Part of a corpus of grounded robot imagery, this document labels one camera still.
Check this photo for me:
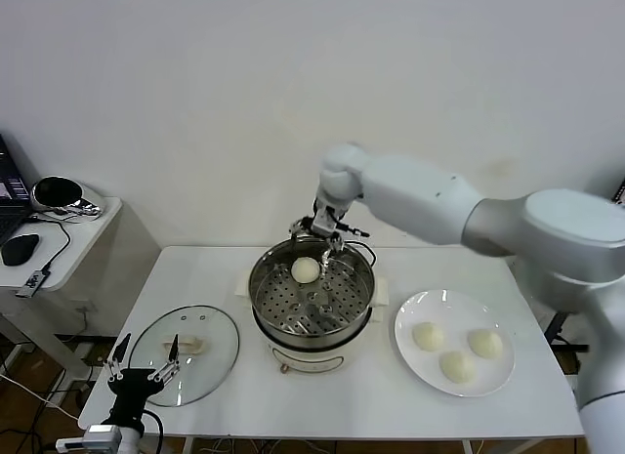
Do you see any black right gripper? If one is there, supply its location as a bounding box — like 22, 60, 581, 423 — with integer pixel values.
286, 194, 371, 240

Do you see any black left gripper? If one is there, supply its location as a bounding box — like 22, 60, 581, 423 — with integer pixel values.
103, 332, 182, 426

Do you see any white steamed baozi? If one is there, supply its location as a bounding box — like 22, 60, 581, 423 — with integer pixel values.
467, 329, 504, 360
291, 257, 322, 284
411, 321, 445, 351
438, 351, 478, 383

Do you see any glass pot lid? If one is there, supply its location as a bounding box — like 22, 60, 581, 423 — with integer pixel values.
128, 305, 241, 408

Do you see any stainless steel steamer basket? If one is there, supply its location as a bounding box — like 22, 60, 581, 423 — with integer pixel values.
247, 238, 377, 339

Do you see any cream electric cooking pot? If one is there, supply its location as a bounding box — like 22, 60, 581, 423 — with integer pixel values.
234, 271, 391, 376

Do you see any white side table with mouse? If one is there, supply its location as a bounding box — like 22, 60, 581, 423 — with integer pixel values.
0, 195, 163, 377

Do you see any grey usb hub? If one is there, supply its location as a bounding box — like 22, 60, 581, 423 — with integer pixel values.
14, 268, 53, 299

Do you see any white round plate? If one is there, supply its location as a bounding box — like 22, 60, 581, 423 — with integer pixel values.
394, 290, 516, 398

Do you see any black computer mouse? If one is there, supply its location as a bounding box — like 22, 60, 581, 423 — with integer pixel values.
1, 232, 41, 268

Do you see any shiny chrome helmet-like object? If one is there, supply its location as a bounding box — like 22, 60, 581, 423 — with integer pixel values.
30, 176, 104, 221

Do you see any black laptop beside chrome object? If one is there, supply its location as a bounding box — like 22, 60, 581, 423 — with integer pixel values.
0, 134, 40, 248

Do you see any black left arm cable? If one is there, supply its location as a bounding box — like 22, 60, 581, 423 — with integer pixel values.
140, 408, 166, 454

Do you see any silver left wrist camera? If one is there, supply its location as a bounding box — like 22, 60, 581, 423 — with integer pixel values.
55, 424, 123, 453

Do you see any cable bundle under table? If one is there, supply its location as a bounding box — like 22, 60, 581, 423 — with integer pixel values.
192, 436, 323, 454

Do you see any white floor cable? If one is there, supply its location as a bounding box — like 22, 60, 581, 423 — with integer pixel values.
0, 373, 82, 421

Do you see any black usb hub cable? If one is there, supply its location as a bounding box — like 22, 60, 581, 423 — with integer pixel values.
26, 214, 71, 274

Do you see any black laptop charger cable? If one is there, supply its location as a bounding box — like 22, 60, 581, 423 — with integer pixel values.
546, 310, 570, 346

